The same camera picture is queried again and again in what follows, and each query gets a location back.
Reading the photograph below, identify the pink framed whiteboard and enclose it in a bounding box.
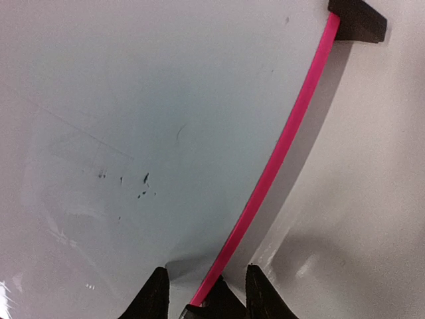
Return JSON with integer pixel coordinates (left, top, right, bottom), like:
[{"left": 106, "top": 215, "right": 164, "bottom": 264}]
[{"left": 1, "top": 1, "right": 331, "bottom": 318}]

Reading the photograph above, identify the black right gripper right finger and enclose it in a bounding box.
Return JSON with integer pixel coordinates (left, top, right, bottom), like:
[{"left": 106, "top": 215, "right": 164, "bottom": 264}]
[{"left": 245, "top": 265, "right": 298, "bottom": 319}]

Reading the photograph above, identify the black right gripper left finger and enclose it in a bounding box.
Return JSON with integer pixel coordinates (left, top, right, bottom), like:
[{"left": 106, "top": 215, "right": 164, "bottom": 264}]
[{"left": 119, "top": 267, "right": 170, "bottom": 319}]

